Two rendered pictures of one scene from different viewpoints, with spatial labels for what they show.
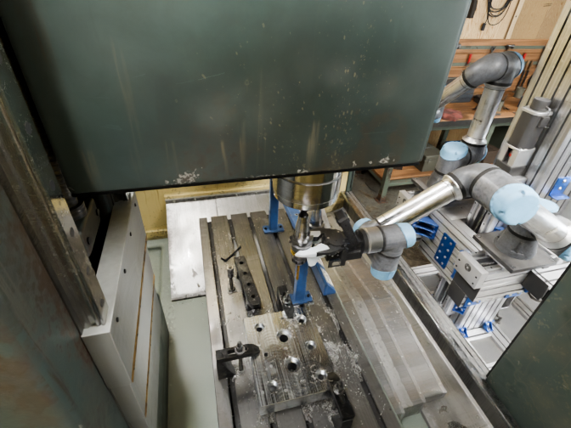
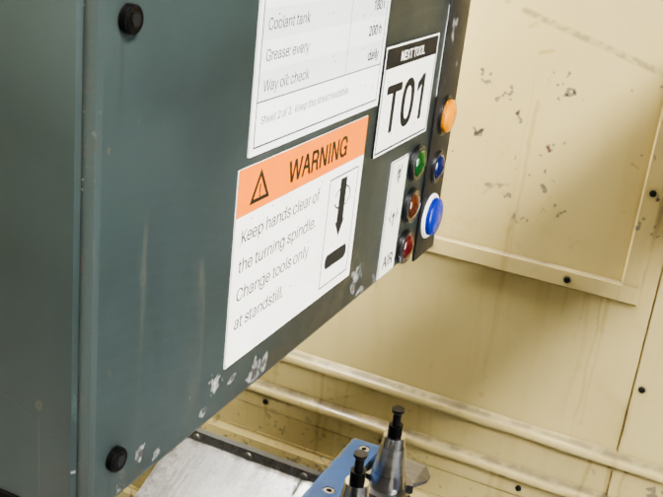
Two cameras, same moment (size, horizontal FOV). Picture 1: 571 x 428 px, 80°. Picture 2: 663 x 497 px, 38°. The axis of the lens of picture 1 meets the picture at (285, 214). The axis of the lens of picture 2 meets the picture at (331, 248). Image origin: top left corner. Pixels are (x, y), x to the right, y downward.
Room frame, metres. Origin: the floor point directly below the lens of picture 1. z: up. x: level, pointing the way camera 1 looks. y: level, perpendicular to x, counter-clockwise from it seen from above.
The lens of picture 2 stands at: (0.43, -0.56, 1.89)
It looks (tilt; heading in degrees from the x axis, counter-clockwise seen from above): 21 degrees down; 39
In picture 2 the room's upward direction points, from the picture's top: 7 degrees clockwise
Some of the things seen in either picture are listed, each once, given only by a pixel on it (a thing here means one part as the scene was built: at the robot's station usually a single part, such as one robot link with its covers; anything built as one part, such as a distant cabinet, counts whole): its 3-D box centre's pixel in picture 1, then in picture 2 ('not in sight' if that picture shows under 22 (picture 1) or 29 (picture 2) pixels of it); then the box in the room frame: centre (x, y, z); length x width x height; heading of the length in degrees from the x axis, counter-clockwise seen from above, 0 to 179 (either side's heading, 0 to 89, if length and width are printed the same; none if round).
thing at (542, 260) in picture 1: (514, 252); not in sight; (1.09, -0.97, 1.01); 0.36 x 0.22 x 0.06; 107
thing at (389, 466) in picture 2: not in sight; (391, 459); (1.26, -0.01, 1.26); 0.04 x 0.04 x 0.07
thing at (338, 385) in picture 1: (337, 398); not in sight; (0.47, -0.17, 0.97); 0.13 x 0.03 x 0.15; 17
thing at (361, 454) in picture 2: not in sight; (358, 466); (1.15, -0.04, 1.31); 0.02 x 0.02 x 0.03
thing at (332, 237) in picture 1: (342, 245); not in sight; (0.73, -0.17, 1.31); 0.12 x 0.08 x 0.09; 107
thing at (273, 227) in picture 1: (274, 204); not in sight; (1.29, 0.06, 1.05); 0.10 x 0.05 x 0.30; 107
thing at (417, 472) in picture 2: not in sight; (402, 469); (1.31, 0.00, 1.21); 0.07 x 0.05 x 0.01; 107
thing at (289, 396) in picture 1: (287, 354); not in sight; (0.60, -0.03, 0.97); 0.29 x 0.23 x 0.05; 17
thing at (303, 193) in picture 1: (307, 171); not in sight; (0.69, -0.04, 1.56); 0.16 x 0.16 x 0.12
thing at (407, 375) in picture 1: (362, 309); not in sight; (1.00, -0.37, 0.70); 0.90 x 0.30 x 0.16; 17
